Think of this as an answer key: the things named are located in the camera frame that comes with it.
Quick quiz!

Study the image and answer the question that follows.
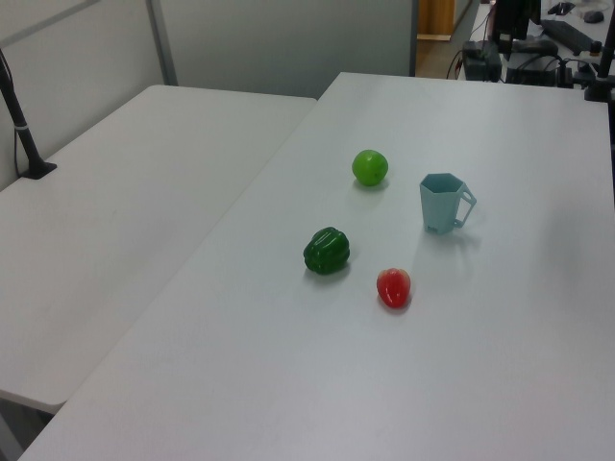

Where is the light blue hexagonal mug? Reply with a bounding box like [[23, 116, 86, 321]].
[[418, 173, 479, 235]]

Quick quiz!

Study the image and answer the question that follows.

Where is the dark green bell pepper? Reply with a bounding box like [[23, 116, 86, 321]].
[[302, 226, 352, 277]]

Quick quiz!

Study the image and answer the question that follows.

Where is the green apple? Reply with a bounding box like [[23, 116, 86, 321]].
[[351, 149, 390, 188]]

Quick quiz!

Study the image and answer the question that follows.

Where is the red wax apple fruit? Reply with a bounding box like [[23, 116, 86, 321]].
[[376, 267, 412, 310]]

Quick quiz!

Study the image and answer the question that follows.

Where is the white side table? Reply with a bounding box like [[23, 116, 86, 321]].
[[0, 85, 318, 415]]

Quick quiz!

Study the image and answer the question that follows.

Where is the black box device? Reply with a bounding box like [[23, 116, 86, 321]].
[[461, 40, 504, 83]]

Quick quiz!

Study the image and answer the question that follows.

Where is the brown wooden door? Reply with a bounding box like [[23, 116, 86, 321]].
[[416, 0, 455, 42]]

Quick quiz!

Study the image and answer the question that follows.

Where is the black controller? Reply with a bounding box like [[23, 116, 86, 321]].
[[513, 39, 559, 57]]

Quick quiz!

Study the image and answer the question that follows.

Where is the dark monitor stand equipment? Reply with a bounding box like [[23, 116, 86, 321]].
[[493, 0, 542, 53]]

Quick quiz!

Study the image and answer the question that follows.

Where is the black keyboard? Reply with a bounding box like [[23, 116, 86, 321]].
[[541, 18, 595, 57]]

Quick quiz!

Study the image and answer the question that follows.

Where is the black tripod stand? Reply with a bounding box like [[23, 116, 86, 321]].
[[582, 0, 615, 102]]

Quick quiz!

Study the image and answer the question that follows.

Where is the red and black cable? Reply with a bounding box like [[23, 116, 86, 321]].
[[448, 47, 465, 81]]

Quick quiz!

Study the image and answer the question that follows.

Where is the grey partition post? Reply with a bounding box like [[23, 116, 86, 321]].
[[145, 0, 179, 87]]

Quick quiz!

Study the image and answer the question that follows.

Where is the black camera stand pole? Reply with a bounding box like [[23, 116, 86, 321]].
[[0, 47, 58, 180]]

